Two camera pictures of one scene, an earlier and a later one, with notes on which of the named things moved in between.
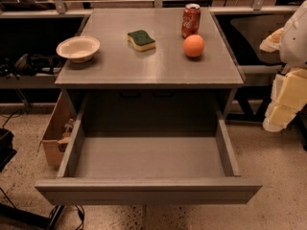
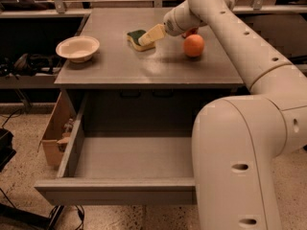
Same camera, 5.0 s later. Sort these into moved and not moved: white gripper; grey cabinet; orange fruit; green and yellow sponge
Moved: white gripper
Not moved: grey cabinet; green and yellow sponge; orange fruit
